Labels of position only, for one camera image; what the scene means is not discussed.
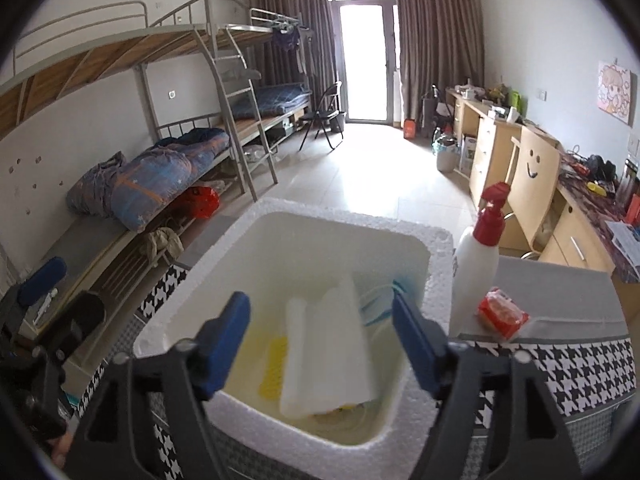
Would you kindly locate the long wooden desk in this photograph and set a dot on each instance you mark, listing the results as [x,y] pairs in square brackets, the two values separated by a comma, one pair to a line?
[487,145]

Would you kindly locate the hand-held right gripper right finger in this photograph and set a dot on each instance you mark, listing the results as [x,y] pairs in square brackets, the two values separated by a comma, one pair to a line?
[415,345]

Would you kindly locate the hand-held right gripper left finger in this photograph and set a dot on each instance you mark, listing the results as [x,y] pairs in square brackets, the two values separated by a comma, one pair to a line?
[225,345]

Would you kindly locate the black folding chair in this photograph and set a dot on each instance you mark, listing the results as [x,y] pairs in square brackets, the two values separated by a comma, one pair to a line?
[325,112]

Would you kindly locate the red jug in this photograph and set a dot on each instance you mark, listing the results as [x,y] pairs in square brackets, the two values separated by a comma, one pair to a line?
[410,128]

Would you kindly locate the yellow mesh sponge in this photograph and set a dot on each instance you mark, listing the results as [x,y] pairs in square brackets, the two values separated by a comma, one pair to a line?
[274,367]

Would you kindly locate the metal bunk bed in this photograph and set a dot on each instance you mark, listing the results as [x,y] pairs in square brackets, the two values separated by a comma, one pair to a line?
[100,55]
[280,110]

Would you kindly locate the person's left hand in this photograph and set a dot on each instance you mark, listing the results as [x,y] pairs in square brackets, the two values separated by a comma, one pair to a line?
[62,452]

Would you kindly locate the cluster of drink bottles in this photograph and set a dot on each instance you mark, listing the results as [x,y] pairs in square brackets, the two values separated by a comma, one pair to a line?
[631,190]

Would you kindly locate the blue patterned quilt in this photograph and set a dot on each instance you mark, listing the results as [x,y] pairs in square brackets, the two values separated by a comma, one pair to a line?
[150,180]

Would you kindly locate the white pump bottle red top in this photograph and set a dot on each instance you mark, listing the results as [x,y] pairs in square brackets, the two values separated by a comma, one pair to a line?
[477,265]

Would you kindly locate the wooden chair with smiley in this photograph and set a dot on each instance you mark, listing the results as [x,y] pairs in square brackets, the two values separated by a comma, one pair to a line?
[537,170]

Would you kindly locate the blue folded quilt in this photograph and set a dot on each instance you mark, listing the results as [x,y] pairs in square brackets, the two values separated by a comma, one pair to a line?
[272,99]

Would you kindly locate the white wall switch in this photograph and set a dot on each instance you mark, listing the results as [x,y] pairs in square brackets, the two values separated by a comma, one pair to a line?
[635,149]

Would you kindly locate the houndstooth tablecloth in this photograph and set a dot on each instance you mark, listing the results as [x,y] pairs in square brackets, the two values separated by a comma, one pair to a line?
[575,370]

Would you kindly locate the dark hanging clothes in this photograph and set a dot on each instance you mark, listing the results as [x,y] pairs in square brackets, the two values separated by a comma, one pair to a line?
[287,39]

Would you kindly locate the brown curtain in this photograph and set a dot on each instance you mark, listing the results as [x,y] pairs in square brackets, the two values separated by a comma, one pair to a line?
[440,45]
[290,0]

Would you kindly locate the black luggage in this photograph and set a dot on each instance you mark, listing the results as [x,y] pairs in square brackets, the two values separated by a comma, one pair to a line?
[431,117]

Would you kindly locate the olive cloth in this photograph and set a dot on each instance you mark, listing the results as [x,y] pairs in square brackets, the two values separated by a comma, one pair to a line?
[161,245]

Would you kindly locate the white and yellow cloth bundle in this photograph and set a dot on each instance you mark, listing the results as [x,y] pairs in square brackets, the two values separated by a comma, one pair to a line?
[325,355]

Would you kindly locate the white bucket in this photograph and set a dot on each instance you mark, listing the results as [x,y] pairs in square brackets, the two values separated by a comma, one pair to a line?
[446,157]

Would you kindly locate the loose papers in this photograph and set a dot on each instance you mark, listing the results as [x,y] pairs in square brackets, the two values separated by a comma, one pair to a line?
[625,237]

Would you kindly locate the wall poster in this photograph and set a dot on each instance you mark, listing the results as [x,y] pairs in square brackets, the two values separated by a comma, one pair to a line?
[616,91]

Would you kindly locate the glass balcony door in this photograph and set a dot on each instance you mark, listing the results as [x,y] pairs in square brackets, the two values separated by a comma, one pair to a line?
[365,60]

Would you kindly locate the yellow object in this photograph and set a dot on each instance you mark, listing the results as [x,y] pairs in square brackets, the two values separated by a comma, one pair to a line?
[596,186]

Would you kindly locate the red snack packet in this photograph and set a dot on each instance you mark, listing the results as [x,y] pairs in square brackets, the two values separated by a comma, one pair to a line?
[502,314]

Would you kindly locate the white foam box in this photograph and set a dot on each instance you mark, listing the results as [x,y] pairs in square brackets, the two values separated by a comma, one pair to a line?
[210,305]

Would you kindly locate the red plastic bag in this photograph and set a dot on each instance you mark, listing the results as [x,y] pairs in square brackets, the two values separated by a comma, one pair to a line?
[202,202]

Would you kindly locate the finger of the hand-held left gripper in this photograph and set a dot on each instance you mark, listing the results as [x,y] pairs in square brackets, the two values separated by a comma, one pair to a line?
[82,315]
[47,272]

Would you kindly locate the black headphones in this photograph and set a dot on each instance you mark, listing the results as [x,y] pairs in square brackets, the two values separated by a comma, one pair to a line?
[600,166]

